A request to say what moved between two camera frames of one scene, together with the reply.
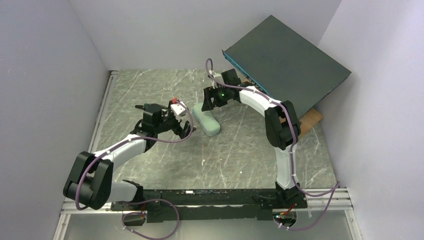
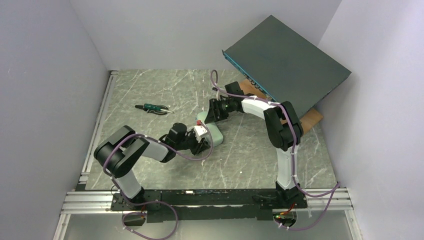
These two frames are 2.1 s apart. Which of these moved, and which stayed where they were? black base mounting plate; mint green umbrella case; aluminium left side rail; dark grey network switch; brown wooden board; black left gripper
Moved: mint green umbrella case; black left gripper
Stayed: dark grey network switch; black base mounting plate; aluminium left side rail; brown wooden board
